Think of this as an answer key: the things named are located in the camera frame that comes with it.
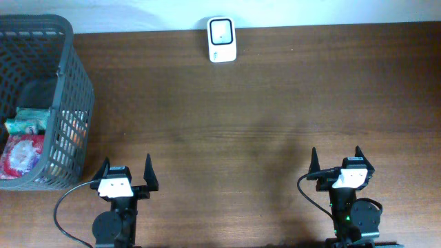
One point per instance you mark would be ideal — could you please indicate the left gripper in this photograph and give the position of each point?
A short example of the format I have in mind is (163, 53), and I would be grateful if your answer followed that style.
(150, 178)

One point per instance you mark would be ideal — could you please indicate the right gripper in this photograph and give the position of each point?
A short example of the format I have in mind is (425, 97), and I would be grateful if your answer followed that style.
(324, 184)

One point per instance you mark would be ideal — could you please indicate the pink purple tissue pack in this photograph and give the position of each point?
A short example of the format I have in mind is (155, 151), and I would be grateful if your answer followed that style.
(21, 155)

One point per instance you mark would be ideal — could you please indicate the small green tissue packet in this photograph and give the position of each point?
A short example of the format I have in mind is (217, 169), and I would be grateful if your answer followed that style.
(32, 114)

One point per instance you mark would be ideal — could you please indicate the teal wet wipes packet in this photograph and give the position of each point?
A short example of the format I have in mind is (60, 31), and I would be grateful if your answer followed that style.
(18, 127)

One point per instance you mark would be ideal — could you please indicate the small orange tissue packet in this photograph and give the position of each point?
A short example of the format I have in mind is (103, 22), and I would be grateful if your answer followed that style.
(78, 133)

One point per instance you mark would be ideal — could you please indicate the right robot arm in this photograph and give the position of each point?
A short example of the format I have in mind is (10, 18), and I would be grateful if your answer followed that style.
(356, 220)

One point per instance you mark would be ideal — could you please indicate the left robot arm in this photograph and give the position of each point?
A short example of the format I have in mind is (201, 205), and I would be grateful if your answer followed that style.
(117, 226)

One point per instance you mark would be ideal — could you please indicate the white barcode scanner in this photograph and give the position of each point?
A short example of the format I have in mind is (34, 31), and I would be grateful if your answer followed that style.
(221, 35)

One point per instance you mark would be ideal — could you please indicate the grey plastic mesh basket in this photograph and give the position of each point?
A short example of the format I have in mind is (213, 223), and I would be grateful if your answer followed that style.
(34, 48)

